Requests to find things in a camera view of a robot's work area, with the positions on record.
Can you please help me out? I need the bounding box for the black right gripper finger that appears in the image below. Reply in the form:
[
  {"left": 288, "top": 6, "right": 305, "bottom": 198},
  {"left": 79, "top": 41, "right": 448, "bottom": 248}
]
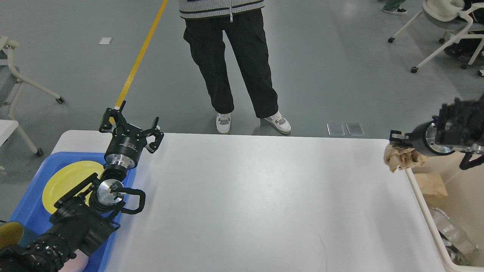
[{"left": 389, "top": 130, "right": 410, "bottom": 146}]

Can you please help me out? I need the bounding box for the yellow plastic plate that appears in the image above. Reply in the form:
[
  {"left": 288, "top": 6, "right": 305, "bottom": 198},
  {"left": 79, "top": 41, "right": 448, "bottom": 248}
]
[{"left": 42, "top": 161, "right": 104, "bottom": 214}]

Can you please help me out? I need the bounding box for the clear floor plate left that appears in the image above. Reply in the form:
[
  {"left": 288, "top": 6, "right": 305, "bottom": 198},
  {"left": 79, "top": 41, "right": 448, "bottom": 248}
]
[{"left": 327, "top": 123, "right": 346, "bottom": 136}]

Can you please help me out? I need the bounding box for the person in grey jeans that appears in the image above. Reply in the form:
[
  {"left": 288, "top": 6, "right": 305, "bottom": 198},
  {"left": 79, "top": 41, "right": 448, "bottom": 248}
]
[{"left": 380, "top": 0, "right": 407, "bottom": 15}]

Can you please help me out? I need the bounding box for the clear floor plate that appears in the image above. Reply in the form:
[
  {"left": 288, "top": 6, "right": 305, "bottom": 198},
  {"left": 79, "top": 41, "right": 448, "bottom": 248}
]
[
  {"left": 346, "top": 123, "right": 365, "bottom": 136},
  {"left": 327, "top": 123, "right": 346, "bottom": 136}
]

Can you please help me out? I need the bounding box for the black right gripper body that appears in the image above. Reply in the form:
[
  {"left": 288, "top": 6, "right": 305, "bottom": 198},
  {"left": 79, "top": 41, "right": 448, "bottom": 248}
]
[{"left": 406, "top": 122, "right": 454, "bottom": 157}]

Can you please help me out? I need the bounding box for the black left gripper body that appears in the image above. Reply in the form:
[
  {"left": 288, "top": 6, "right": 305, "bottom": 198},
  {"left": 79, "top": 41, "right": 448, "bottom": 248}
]
[{"left": 104, "top": 126, "right": 147, "bottom": 168}]

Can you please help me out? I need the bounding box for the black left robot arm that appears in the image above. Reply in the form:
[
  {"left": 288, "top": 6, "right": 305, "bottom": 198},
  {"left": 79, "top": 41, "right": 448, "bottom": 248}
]
[{"left": 1, "top": 101, "right": 164, "bottom": 272}]

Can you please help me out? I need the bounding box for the teal mug yellow inside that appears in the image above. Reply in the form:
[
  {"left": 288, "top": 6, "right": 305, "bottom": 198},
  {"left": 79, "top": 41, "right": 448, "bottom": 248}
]
[{"left": 0, "top": 222, "right": 23, "bottom": 248}]

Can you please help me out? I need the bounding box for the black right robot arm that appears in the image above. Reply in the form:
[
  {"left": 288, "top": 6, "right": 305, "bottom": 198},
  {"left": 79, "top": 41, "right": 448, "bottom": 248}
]
[{"left": 385, "top": 97, "right": 484, "bottom": 172}]

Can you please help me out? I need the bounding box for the white office chair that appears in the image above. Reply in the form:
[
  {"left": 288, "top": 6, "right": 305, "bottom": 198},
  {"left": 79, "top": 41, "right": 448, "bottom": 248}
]
[{"left": 388, "top": 0, "right": 484, "bottom": 73}]

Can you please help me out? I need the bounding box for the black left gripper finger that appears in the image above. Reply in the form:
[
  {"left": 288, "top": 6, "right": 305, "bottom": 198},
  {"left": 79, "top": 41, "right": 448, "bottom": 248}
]
[
  {"left": 99, "top": 100, "right": 130, "bottom": 134},
  {"left": 135, "top": 117, "right": 164, "bottom": 154}
]

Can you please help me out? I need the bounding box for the beige plastic bin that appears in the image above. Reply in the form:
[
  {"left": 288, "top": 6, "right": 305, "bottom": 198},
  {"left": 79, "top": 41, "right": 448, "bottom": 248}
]
[{"left": 405, "top": 153, "right": 484, "bottom": 272}]

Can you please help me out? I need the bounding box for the blue plastic tray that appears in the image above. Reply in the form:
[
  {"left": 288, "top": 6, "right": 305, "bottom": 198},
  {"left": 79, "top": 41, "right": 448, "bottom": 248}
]
[{"left": 10, "top": 152, "right": 115, "bottom": 272}]

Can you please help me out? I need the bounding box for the brown paper bag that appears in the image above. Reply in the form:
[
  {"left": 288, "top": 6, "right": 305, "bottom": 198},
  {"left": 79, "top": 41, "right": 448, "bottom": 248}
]
[{"left": 414, "top": 173, "right": 448, "bottom": 208}]

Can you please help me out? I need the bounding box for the brown paper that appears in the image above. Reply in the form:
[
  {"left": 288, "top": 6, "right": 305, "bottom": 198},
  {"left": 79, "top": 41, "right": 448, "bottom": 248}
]
[{"left": 383, "top": 144, "right": 429, "bottom": 173}]

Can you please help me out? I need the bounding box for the clear floor plate right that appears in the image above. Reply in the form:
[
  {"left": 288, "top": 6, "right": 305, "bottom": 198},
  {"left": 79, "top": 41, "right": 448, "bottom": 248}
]
[{"left": 346, "top": 123, "right": 365, "bottom": 136}]

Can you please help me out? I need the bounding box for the person in black trousers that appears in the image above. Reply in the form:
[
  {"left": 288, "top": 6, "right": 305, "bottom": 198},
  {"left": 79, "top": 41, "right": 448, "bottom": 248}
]
[{"left": 178, "top": 0, "right": 292, "bottom": 135}]

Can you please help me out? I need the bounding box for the clear plastic bottle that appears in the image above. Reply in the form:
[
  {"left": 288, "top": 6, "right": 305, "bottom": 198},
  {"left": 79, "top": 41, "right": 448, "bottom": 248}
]
[{"left": 429, "top": 207, "right": 480, "bottom": 255}]

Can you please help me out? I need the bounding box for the white folding table frame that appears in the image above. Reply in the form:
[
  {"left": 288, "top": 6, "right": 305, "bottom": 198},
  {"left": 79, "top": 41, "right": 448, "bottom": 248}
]
[{"left": 0, "top": 36, "right": 65, "bottom": 157}]

